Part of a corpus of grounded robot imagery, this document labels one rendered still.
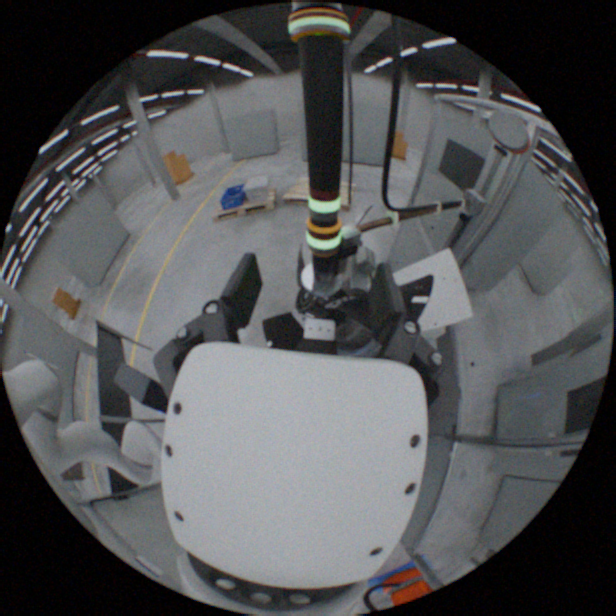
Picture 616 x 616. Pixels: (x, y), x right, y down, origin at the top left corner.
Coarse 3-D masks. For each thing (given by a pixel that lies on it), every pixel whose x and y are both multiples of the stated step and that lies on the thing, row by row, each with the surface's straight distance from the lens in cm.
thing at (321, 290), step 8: (344, 224) 27; (352, 232) 26; (360, 232) 26; (344, 240) 25; (352, 240) 26; (344, 248) 26; (352, 248) 27; (336, 256) 28; (344, 256) 26; (336, 264) 29; (344, 264) 29; (304, 272) 31; (312, 272) 31; (336, 272) 30; (344, 272) 31; (304, 280) 30; (312, 280) 30; (336, 280) 30; (312, 288) 29; (320, 288) 29; (328, 288) 29; (336, 288) 30; (320, 296) 30
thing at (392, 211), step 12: (396, 24) 28; (396, 36) 27; (396, 48) 26; (396, 60) 25; (396, 72) 25; (396, 84) 24; (396, 96) 24; (396, 108) 24; (396, 120) 24; (384, 156) 25; (384, 168) 25; (384, 180) 26; (384, 192) 27; (384, 204) 29; (432, 204) 43; (444, 204) 48; (396, 216) 31
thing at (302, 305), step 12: (300, 288) 60; (300, 300) 57; (312, 300) 51; (324, 300) 52; (336, 300) 56; (300, 312) 54; (312, 312) 53; (324, 312) 54; (336, 312) 57; (336, 324) 57
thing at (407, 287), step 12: (432, 276) 45; (408, 288) 43; (432, 288) 40; (348, 300) 48; (360, 300) 44; (408, 300) 38; (348, 312) 41; (360, 312) 39; (408, 312) 34; (420, 312) 34
